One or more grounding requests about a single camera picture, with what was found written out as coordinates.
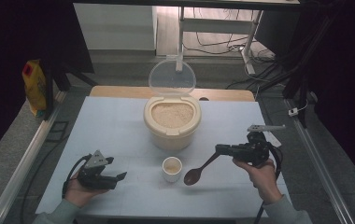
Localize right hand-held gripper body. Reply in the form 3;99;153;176
232;123;288;166

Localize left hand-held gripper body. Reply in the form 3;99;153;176
78;149;118;191

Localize dark brown wooden spoon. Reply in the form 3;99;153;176
183;151;222;187

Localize white cup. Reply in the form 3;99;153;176
161;156;183;184

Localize cream rice container with clear lid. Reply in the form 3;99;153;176
143;55;203;152

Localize white rice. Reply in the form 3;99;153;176
151;102;195;130

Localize person's left hand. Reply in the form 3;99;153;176
64;176;108;209

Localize person's right hand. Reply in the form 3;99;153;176
232;158;283;206

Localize black stand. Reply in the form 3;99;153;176
39;46;99;121

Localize yellow red box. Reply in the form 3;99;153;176
21;59;49;119

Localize white cabinet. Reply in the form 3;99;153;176
73;3;158;51

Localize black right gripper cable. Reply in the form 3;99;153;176
253;145;284;224

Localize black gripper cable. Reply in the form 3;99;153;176
253;145;284;224
61;153;92;200

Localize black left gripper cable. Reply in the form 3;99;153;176
61;153;92;200

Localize aluminium rail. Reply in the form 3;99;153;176
283;98;355;224
0;90;68;224

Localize black floor cables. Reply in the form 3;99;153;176
183;7;287;91

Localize white desk frame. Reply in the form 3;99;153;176
176;6;264;77

